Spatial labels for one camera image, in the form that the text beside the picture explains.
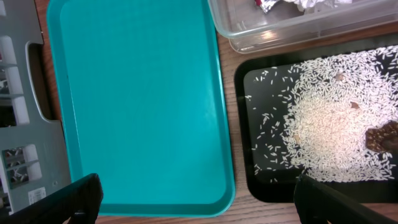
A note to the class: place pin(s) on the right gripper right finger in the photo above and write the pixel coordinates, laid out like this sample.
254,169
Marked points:
318,203

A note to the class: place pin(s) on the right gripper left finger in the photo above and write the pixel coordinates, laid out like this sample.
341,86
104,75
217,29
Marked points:
78,202

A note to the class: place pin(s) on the white napkin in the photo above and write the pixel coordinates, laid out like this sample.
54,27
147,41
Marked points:
310,6

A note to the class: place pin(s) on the red snack wrapper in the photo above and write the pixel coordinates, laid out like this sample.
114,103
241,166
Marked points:
266,5

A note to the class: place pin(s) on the grey plastic dish rack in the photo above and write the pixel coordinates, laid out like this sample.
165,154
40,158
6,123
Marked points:
34,160

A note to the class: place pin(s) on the black tray with rice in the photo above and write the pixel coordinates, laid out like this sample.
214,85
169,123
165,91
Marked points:
306,112

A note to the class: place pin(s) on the brown food scrap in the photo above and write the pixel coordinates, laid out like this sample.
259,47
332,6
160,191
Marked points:
382,139

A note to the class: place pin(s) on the teal serving tray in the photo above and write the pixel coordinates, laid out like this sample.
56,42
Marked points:
141,95

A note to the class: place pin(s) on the clear plastic bin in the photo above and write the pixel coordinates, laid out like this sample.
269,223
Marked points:
250,30

